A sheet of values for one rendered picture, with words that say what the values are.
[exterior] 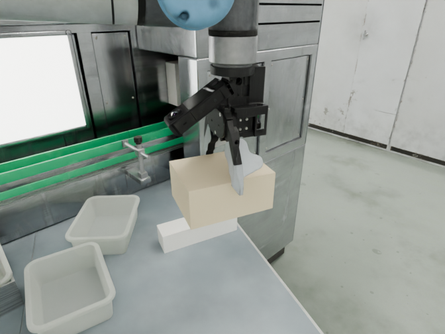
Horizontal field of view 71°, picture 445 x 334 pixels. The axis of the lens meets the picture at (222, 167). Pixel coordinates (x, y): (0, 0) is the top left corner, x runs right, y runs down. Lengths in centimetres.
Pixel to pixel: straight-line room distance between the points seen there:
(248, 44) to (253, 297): 59
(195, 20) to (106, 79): 103
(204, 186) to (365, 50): 333
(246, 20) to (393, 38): 319
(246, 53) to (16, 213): 86
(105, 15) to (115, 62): 100
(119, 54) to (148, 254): 77
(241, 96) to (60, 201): 78
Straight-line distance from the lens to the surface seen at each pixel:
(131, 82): 136
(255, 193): 55
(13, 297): 92
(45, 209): 113
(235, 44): 48
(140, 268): 92
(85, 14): 33
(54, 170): 111
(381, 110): 372
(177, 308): 81
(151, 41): 125
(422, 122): 362
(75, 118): 126
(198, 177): 53
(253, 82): 52
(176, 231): 92
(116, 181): 118
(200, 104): 49
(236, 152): 49
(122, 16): 33
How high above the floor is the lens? 138
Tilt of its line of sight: 27 degrees down
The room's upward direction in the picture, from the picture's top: straight up
